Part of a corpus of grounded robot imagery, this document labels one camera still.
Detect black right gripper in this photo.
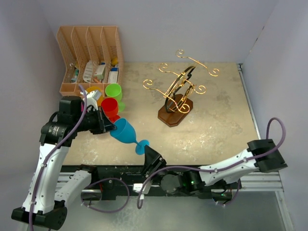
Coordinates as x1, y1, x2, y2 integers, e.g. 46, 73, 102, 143
141, 145, 172, 183

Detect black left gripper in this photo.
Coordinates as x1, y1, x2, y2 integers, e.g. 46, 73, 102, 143
74, 105, 116, 134

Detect red wine glass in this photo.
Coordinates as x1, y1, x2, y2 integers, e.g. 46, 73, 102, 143
101, 98, 120, 123

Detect yellow wine glass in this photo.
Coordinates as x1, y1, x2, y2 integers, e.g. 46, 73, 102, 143
86, 86, 103, 106

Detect blue wine glass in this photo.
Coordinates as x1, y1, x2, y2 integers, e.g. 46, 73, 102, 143
110, 118, 150, 155

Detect green wine glass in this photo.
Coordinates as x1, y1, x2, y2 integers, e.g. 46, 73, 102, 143
105, 83, 125, 112

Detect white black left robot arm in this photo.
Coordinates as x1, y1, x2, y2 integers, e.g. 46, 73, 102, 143
11, 96, 116, 231

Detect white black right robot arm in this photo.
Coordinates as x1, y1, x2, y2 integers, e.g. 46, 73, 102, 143
138, 139, 287, 200

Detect white blue box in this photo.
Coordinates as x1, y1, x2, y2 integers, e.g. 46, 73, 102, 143
107, 67, 119, 84

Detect white ribbed bottle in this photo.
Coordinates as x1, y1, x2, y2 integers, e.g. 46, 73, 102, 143
82, 60, 93, 83

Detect white red box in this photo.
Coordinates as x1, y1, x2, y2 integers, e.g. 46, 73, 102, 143
93, 64, 105, 81

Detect yellow object in organizer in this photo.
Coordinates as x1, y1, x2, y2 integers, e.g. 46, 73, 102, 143
111, 57, 119, 67

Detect pink plastic file organizer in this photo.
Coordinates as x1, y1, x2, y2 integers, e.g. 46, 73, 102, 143
56, 26, 125, 97

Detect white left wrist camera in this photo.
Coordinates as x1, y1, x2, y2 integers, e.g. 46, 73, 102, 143
81, 90, 102, 110

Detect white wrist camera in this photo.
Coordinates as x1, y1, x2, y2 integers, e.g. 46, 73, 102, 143
133, 182, 152, 200
81, 90, 102, 110

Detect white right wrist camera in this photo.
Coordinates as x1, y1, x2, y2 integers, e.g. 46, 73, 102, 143
133, 182, 152, 200

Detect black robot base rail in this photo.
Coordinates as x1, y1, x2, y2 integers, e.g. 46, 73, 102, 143
57, 164, 243, 200

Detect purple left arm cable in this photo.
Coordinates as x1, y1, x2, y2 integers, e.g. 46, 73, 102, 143
28, 84, 88, 231

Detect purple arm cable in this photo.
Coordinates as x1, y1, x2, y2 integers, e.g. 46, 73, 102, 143
136, 117, 287, 209
28, 84, 88, 231

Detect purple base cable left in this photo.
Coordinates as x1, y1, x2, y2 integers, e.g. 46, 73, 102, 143
80, 177, 130, 213

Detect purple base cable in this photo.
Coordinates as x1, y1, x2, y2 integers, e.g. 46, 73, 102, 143
213, 179, 243, 207
80, 177, 130, 213

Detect gold wire wine glass rack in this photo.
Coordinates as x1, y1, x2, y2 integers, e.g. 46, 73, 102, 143
142, 49, 219, 128

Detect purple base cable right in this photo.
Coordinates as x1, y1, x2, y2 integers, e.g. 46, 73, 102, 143
213, 179, 243, 207

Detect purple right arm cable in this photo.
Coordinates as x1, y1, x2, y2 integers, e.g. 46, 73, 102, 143
136, 117, 287, 209

